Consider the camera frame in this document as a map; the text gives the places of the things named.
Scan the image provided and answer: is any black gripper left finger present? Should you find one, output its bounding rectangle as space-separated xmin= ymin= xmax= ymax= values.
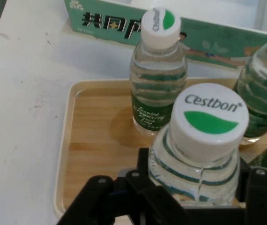
xmin=56 ymin=147 xmax=183 ymax=225

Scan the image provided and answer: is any white printed cardboard box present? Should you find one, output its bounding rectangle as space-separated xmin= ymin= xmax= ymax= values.
xmin=63 ymin=0 xmax=267 ymax=70

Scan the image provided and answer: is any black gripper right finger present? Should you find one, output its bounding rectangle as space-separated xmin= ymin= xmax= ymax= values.
xmin=235 ymin=156 xmax=267 ymax=225

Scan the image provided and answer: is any wooden tray with cream rim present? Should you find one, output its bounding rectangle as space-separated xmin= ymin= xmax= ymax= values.
xmin=53 ymin=79 xmax=267 ymax=223

